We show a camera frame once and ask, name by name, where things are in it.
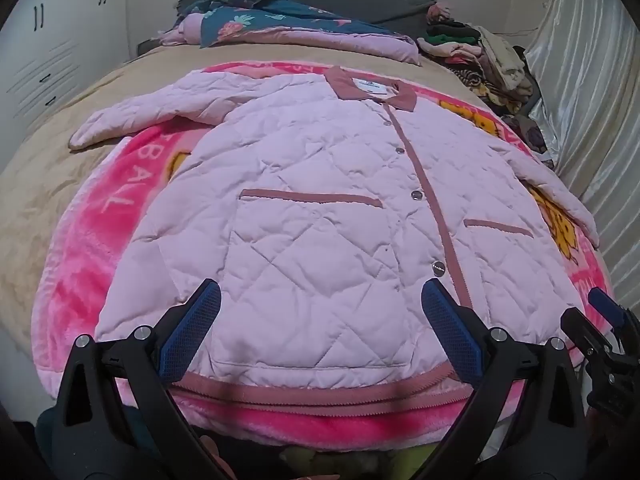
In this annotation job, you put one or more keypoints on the beige bed sheet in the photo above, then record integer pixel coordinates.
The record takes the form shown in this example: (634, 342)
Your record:
(40, 185)

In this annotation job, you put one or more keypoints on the white satin curtain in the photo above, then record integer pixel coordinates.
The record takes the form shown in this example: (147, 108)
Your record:
(585, 110)

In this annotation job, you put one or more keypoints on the pile of assorted clothes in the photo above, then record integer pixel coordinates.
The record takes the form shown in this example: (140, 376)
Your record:
(495, 65)

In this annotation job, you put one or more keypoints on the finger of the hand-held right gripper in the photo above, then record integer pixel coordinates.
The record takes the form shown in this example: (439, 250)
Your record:
(607, 306)
(582, 332)

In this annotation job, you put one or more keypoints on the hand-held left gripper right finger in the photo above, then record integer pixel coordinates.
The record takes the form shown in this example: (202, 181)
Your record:
(452, 332)

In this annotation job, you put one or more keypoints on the blue floral pink quilt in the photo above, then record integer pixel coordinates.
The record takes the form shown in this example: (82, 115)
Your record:
(310, 30)

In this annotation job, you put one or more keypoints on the pink quilted jacket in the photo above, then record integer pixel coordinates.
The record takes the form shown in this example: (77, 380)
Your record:
(300, 200)

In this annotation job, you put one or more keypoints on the pink printed blanket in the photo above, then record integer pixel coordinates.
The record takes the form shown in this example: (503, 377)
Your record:
(100, 220)

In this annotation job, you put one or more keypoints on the yellow green cloth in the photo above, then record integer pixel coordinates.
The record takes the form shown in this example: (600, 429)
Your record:
(320, 462)

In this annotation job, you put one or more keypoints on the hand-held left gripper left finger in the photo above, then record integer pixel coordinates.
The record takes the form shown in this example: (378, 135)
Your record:
(192, 330)

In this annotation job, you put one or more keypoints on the white wardrobe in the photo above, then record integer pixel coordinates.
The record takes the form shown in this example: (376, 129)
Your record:
(60, 45)

